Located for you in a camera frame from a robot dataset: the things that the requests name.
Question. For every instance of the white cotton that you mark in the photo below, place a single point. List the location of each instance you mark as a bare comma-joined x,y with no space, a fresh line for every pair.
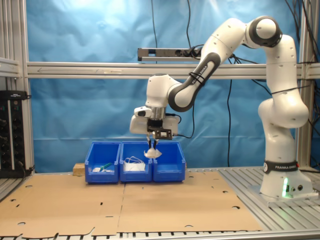
152,153

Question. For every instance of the white printed flat packet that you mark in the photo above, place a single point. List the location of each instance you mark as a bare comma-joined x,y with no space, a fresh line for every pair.
96,169

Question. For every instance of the blue bin with syringes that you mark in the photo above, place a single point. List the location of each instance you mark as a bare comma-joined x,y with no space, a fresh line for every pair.
100,177

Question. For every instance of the grey power strip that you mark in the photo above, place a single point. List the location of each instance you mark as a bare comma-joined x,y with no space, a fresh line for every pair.
162,53

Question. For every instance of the aluminium frame post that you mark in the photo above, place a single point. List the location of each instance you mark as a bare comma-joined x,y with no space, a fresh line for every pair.
303,125
17,37

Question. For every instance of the brown cardboard sheet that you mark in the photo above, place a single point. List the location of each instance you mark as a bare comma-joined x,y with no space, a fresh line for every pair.
62,200
187,205

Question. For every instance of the blue bin with masks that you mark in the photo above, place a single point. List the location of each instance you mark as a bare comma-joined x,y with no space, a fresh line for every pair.
136,177

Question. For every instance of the stack of white face masks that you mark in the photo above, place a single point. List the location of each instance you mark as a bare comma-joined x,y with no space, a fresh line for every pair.
135,167

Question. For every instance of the blue bin with cotton packets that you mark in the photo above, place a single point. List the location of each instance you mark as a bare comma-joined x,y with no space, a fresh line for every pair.
170,176

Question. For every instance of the chipboard wood block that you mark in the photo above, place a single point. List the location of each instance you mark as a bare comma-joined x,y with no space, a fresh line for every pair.
79,170

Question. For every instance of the loose green syringe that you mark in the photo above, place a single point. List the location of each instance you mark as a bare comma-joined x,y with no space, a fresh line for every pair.
107,166

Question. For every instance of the horizontal aluminium beam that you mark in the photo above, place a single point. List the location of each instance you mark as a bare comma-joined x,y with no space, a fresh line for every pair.
100,71

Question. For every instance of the black control cabinet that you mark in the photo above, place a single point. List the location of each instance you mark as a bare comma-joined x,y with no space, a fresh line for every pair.
12,137

